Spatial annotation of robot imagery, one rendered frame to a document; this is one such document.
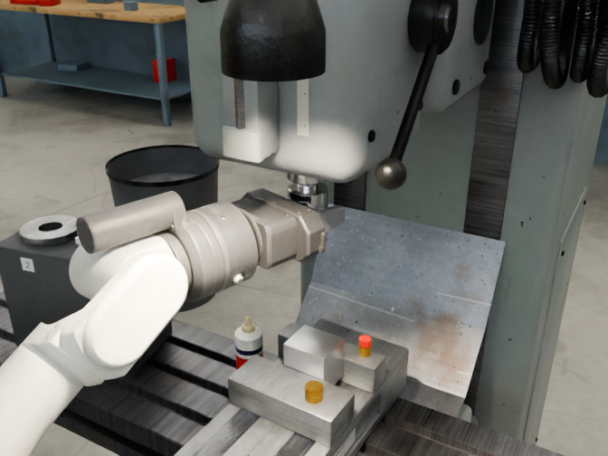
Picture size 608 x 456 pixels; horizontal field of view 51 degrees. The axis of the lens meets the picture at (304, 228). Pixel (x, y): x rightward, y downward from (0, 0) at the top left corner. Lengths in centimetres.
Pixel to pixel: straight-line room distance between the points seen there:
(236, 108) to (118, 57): 632
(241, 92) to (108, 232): 17
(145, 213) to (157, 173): 244
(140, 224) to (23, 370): 16
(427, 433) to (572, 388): 172
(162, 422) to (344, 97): 55
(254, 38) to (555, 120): 66
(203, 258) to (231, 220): 5
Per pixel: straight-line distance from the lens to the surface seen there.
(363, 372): 85
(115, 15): 567
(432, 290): 110
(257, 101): 58
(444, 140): 106
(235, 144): 60
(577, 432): 244
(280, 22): 42
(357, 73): 58
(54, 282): 102
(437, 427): 94
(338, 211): 73
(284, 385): 81
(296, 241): 68
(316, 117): 60
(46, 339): 58
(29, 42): 786
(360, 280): 114
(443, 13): 67
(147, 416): 96
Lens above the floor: 154
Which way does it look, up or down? 25 degrees down
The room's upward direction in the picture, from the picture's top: straight up
